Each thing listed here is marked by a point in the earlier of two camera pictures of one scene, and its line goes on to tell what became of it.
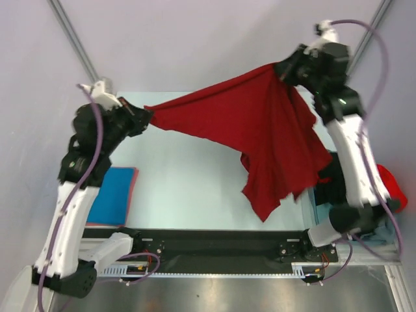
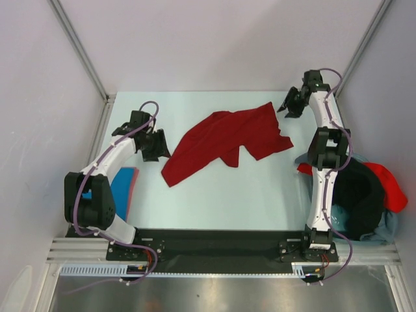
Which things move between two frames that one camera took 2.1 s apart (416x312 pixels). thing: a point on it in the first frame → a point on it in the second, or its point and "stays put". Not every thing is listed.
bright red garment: x=394 y=188 stays put
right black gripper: x=286 y=68 → x=294 y=112
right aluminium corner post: x=382 y=8 stays put
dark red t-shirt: x=266 y=120 → x=223 y=136
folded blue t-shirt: x=112 y=203 stays put
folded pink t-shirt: x=135 y=176 stays put
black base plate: x=177 y=247 stays put
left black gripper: x=140 y=117 → x=160 y=150
